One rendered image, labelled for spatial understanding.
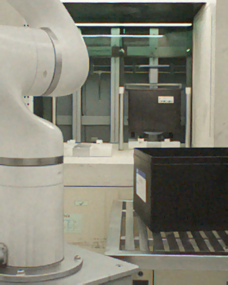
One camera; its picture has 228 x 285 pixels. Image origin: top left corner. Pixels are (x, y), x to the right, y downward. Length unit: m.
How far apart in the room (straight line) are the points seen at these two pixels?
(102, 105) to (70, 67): 1.61
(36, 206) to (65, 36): 0.30
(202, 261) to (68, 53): 0.47
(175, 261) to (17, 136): 0.39
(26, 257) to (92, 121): 1.64
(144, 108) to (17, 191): 1.30
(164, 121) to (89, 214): 0.64
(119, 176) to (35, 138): 0.78
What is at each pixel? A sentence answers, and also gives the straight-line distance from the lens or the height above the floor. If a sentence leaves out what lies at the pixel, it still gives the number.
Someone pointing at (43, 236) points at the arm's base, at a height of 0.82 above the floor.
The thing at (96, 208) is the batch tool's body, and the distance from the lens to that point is 1.66.
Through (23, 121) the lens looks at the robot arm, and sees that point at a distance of 0.88.
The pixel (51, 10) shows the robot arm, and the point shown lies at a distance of 0.96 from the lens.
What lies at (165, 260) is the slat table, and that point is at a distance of 1.05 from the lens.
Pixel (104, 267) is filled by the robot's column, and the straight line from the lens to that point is 0.97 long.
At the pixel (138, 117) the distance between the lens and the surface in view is 2.14.
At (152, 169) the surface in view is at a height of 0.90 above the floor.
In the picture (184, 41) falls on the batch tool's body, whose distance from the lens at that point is 2.15.
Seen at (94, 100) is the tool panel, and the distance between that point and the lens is 2.53.
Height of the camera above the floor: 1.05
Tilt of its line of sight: 3 degrees down
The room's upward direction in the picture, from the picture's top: straight up
